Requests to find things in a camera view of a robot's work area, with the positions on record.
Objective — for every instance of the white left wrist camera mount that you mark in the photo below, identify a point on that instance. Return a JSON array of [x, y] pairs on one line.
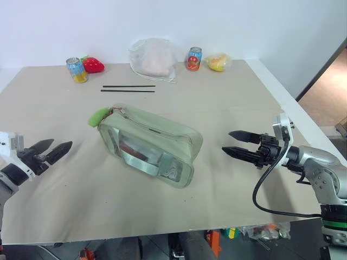
[[11, 146]]

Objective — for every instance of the yellow bread in plastic wrap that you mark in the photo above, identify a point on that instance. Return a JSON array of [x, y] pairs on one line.
[[217, 62]]

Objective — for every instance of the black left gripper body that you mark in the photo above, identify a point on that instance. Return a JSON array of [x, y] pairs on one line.
[[33, 160]]

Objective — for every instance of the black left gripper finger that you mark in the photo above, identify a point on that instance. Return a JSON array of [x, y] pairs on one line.
[[43, 145], [60, 150]]

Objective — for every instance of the green transparent zip pouch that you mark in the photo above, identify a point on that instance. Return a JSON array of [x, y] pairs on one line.
[[151, 135]]

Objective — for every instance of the green zipper pull tag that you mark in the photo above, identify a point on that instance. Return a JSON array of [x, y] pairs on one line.
[[96, 118]]

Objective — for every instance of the orange tool under table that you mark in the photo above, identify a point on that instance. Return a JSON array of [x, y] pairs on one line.
[[214, 242]]

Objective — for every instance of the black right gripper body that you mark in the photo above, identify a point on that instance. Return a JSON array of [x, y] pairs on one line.
[[267, 150]]

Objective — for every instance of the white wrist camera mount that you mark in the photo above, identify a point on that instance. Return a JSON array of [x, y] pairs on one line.
[[283, 132], [11, 146]]

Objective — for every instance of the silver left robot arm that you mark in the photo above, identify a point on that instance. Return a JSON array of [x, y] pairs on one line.
[[6, 180]]

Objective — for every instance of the blue yellow drink can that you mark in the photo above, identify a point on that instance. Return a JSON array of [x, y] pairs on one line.
[[77, 70]]

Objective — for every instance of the bag of items under table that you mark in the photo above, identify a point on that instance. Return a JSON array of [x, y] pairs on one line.
[[267, 231]]

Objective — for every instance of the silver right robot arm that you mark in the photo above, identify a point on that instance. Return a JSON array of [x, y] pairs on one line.
[[317, 173]]

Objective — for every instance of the blue orange drink can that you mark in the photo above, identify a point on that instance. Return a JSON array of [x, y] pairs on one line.
[[194, 59]]

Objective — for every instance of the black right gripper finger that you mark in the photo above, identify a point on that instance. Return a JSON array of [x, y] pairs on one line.
[[240, 153], [244, 136]]

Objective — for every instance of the beige table cloth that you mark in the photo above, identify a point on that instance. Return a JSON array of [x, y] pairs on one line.
[[151, 162]]

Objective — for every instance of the red strawberry toy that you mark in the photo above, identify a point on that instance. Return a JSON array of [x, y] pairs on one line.
[[93, 65]]

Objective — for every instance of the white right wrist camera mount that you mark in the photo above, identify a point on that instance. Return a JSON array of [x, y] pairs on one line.
[[283, 132]]

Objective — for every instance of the black chopstick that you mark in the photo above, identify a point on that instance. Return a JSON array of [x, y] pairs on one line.
[[128, 86]]

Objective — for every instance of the clear plastic bag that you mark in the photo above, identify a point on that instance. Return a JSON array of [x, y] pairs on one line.
[[154, 61]]

